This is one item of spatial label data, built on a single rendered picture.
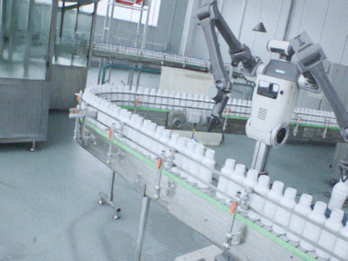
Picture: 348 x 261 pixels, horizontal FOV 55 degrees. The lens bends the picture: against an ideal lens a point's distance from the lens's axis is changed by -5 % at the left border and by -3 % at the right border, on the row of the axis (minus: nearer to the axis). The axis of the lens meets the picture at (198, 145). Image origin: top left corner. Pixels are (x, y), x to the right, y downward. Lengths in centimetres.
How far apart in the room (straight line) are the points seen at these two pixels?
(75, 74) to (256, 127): 507
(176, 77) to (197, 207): 419
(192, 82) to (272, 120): 380
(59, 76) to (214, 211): 547
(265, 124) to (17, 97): 317
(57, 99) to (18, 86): 233
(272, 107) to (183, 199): 74
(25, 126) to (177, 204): 321
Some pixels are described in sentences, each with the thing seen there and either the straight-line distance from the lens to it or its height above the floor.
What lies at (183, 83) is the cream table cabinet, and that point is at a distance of 561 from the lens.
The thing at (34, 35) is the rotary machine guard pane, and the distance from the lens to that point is 442.
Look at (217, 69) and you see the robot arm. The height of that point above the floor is 149.
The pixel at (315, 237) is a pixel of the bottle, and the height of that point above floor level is 105.
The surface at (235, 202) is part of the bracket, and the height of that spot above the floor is 107.
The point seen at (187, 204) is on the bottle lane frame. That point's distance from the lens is 154.
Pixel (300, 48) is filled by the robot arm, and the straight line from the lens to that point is 143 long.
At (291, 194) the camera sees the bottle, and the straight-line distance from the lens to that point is 123.
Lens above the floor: 157
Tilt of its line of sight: 15 degrees down
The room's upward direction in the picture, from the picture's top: 11 degrees clockwise
